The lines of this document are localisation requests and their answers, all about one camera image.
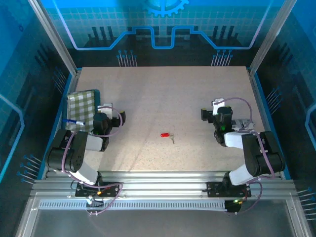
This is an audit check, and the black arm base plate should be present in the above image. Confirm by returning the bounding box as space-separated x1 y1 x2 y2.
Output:
75 181 121 198
206 181 252 198

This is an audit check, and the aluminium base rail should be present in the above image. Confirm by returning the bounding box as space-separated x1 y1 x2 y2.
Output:
31 170 297 198

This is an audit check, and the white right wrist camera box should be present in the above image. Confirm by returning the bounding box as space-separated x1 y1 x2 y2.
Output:
211 98 227 116

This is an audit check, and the blue white pen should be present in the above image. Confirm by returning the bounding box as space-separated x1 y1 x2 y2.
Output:
62 118 86 126

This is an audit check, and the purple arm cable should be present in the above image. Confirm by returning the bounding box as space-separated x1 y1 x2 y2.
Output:
212 97 276 216
61 105 123 217

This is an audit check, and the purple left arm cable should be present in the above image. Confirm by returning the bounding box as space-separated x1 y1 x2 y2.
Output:
61 105 123 217

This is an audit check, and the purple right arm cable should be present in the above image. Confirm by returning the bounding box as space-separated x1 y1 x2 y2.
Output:
212 97 276 216

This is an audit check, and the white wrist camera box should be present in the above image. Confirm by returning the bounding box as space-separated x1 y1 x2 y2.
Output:
97 103 113 117
211 98 227 116

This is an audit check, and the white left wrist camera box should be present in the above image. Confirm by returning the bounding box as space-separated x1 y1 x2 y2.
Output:
97 103 113 117

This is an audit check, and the small controller board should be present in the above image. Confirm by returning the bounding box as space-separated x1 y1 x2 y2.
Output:
224 198 244 215
85 194 105 209

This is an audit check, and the white printed packet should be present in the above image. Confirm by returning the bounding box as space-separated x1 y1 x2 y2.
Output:
233 118 257 132

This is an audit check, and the slotted grey cable duct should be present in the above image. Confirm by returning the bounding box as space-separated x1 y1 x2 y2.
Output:
37 200 239 211

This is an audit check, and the aluminium frame post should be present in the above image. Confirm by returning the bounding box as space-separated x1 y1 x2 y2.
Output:
27 0 81 77
247 0 299 76

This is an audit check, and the aluminium table side rail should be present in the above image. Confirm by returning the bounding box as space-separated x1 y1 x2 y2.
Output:
39 69 82 181
247 68 284 180

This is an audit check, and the teal tray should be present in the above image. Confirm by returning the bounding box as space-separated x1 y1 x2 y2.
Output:
61 88 101 134

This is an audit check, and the grey metal panel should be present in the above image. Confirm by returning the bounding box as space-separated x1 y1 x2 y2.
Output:
14 197 311 237

